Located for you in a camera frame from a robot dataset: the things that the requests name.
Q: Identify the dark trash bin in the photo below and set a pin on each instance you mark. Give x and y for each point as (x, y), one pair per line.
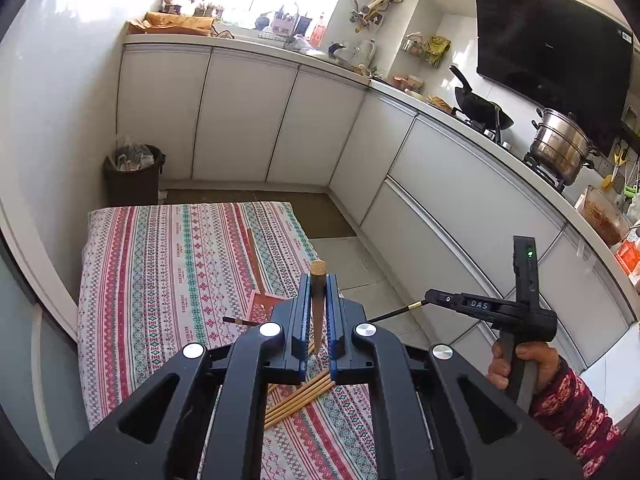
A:
(132, 175)

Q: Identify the person's right forearm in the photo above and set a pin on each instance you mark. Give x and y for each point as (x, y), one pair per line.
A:
(575, 420)

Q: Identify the white kettle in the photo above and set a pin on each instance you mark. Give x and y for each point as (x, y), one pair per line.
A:
(366, 52)

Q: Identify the dark chopstick with gold band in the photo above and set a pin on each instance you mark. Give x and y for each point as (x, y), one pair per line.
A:
(400, 310)
(237, 320)

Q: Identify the glass jar with red food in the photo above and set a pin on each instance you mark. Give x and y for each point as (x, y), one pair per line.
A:
(602, 215)

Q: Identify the yellow scissors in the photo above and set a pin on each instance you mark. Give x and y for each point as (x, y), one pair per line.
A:
(616, 162)

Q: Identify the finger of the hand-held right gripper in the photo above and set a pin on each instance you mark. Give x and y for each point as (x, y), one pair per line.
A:
(450, 300)

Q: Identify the yellow paper bag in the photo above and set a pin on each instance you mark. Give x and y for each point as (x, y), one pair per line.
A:
(170, 22)

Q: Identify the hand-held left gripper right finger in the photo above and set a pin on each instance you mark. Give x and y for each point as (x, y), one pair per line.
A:
(334, 330)

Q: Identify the steel steamer pot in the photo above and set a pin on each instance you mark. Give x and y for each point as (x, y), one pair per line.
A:
(560, 145)

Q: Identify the pink utensil holder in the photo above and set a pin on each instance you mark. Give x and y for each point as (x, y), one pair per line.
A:
(260, 307)

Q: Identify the dark cup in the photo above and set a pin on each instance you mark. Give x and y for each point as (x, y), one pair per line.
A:
(337, 50)

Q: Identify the orange packet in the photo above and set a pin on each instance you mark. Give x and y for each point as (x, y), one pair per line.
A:
(629, 262)

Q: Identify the water heater pipes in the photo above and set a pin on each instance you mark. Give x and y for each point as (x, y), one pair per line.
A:
(367, 12)

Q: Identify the dish rack with utensils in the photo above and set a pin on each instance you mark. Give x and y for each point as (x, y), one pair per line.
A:
(277, 25)

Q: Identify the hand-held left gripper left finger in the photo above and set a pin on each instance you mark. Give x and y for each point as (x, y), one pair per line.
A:
(300, 330)

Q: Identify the frosted glass door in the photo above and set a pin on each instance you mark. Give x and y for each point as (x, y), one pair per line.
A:
(25, 385)

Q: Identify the red bottle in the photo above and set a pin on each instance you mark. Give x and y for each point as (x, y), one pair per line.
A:
(318, 30)

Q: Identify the white kitchen cabinets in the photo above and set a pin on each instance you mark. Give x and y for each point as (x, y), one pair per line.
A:
(240, 125)

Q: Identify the black wok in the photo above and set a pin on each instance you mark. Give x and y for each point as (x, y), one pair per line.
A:
(480, 107)

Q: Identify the black range hood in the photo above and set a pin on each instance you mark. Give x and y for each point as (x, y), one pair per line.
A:
(550, 60)

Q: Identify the yellow packet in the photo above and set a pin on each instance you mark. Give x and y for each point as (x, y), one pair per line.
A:
(437, 51)

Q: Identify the white kitchen countertop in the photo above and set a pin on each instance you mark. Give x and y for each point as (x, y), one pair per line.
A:
(170, 40)

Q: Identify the person's right hand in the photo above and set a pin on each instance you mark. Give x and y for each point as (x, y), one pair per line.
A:
(545, 357)

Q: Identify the light wooden chopstick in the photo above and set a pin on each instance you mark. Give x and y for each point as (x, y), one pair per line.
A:
(317, 310)

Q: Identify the gas stove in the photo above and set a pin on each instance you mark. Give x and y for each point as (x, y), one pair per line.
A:
(545, 170)

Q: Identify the striped patterned tablecloth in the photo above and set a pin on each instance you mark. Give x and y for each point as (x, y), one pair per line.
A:
(150, 285)

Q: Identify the pile of wooden chopsticks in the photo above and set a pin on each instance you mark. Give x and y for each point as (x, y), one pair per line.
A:
(300, 400)

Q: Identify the brown floor mat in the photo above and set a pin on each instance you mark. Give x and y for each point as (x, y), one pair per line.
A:
(280, 210)

